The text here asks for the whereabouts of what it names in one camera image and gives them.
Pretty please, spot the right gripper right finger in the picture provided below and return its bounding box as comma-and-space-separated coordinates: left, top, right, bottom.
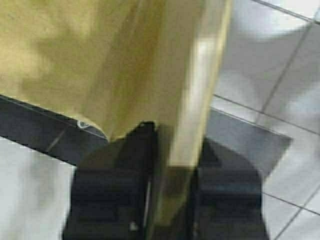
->
192, 137, 269, 240

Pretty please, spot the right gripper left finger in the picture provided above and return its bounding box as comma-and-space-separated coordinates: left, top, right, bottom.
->
61, 121, 158, 240

